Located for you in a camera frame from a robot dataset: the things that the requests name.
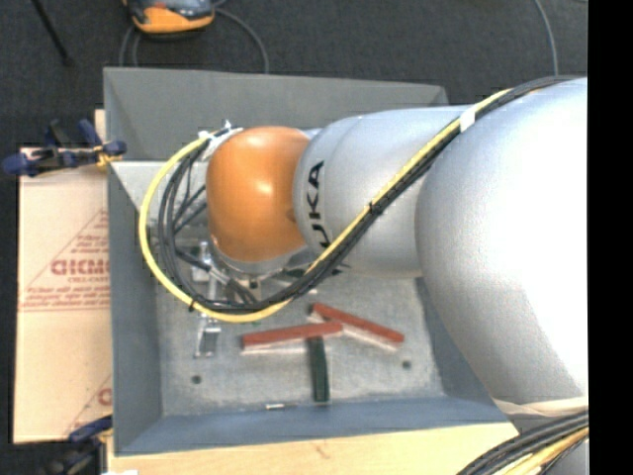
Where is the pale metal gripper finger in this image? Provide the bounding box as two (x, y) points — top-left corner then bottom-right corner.
(205, 324), (223, 358)
(195, 316), (209, 359)

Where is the red-brown flat block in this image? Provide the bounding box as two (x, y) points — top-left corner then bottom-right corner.
(307, 302), (407, 353)
(240, 321), (345, 356)

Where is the grey metal bin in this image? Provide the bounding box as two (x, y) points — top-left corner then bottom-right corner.
(102, 66), (520, 457)

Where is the dark green flat block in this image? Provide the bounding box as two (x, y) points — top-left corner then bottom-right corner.
(307, 336), (332, 406)

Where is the brown cardboard board, red print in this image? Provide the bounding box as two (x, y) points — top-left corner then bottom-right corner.
(12, 145), (115, 444)

